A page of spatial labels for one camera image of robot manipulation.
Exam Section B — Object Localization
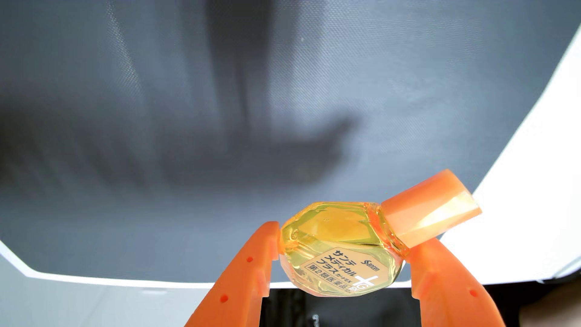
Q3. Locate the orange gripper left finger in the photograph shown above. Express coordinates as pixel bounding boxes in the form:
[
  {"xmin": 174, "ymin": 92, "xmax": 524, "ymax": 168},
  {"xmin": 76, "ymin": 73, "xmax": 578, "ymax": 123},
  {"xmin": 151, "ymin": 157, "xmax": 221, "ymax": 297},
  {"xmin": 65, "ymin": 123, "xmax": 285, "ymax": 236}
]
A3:
[{"xmin": 184, "ymin": 221, "xmax": 281, "ymax": 327}]

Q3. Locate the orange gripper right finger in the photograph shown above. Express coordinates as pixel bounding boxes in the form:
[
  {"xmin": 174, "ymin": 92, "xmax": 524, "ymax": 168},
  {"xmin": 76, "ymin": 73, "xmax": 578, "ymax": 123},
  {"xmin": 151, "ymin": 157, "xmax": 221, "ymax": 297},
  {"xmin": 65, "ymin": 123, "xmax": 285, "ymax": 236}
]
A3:
[{"xmin": 405, "ymin": 237, "xmax": 507, "ymax": 327}]

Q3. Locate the yellow eyedrops bottle orange cap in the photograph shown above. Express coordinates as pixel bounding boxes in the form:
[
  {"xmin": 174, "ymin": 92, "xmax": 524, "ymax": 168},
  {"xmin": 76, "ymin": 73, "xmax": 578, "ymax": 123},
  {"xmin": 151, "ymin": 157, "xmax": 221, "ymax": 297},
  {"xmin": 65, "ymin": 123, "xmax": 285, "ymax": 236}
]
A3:
[{"xmin": 278, "ymin": 169, "xmax": 483, "ymax": 298}]

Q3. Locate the black fabric bag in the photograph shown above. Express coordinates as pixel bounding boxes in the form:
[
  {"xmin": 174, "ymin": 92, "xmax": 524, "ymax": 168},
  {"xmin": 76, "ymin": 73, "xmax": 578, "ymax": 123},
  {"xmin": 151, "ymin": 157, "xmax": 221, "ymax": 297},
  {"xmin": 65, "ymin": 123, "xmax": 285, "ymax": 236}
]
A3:
[{"xmin": 260, "ymin": 287, "xmax": 423, "ymax": 327}]

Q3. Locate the dark grey textured mat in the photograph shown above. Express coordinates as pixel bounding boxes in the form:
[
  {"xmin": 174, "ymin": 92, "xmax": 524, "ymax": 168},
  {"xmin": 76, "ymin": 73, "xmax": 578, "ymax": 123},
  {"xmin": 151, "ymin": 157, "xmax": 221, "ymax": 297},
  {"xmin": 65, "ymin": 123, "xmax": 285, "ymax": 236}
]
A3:
[{"xmin": 0, "ymin": 0, "xmax": 581, "ymax": 289}]

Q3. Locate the thin dark cable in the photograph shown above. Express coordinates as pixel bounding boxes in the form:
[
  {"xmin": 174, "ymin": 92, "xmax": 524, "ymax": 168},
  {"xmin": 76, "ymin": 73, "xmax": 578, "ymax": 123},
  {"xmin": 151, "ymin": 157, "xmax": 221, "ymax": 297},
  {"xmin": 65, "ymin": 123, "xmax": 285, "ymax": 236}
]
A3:
[{"xmin": 538, "ymin": 261, "xmax": 581, "ymax": 283}]

